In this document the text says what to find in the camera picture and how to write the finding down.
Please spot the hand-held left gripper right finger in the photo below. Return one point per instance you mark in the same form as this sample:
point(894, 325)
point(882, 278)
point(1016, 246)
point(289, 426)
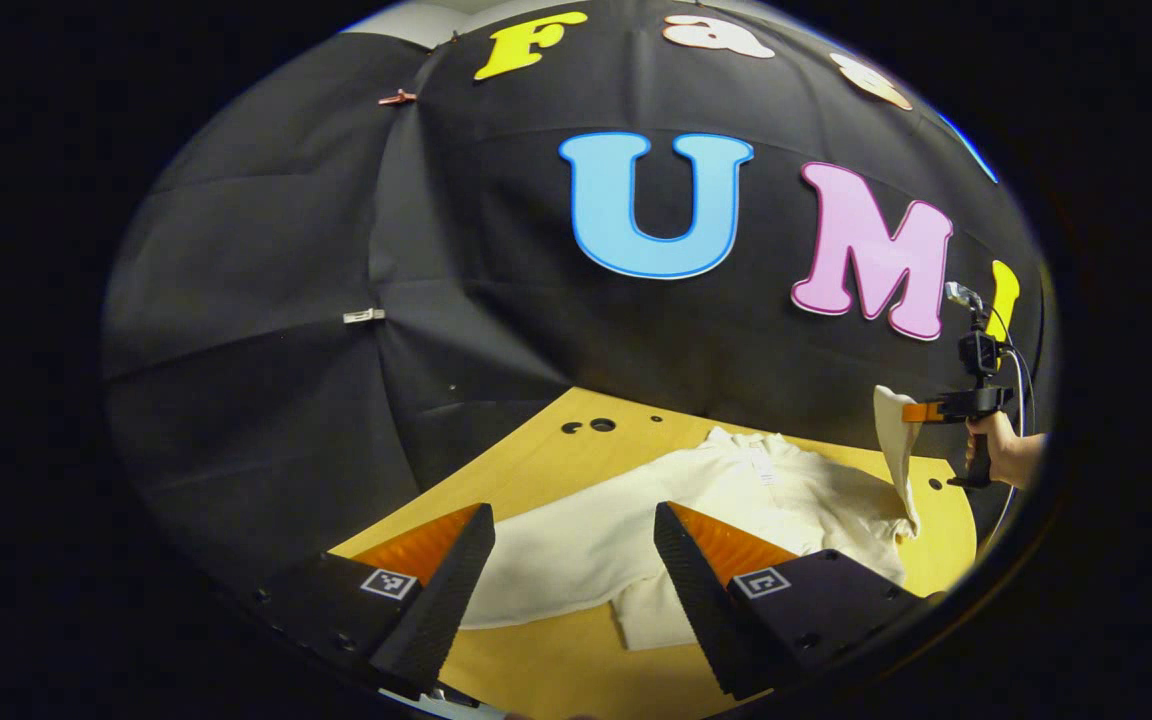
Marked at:
point(696, 590)

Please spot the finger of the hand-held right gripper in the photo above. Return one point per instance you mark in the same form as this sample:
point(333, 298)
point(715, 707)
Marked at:
point(921, 411)

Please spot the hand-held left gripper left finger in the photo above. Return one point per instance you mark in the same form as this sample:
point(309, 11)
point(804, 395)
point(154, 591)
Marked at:
point(451, 590)

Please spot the white sweatshirt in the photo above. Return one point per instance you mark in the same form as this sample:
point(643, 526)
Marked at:
point(756, 500)

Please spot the white cloth clip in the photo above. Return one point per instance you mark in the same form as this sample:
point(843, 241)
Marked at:
point(364, 316)

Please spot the black backdrop cloth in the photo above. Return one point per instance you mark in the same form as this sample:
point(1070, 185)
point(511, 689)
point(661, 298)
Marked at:
point(496, 300)

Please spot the orange cloth clip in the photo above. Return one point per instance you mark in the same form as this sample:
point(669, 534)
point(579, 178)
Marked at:
point(397, 97)

